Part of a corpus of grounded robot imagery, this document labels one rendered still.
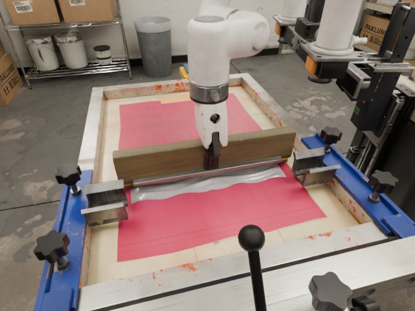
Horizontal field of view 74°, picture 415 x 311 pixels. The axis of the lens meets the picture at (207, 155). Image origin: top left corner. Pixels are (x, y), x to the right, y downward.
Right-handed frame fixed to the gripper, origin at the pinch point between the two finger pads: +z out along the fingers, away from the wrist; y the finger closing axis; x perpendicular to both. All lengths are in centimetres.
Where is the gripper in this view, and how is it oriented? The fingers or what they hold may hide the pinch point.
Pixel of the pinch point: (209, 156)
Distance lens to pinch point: 62.6
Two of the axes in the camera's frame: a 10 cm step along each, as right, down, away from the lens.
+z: 0.1, 7.9, 6.1
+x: -9.7, 1.6, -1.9
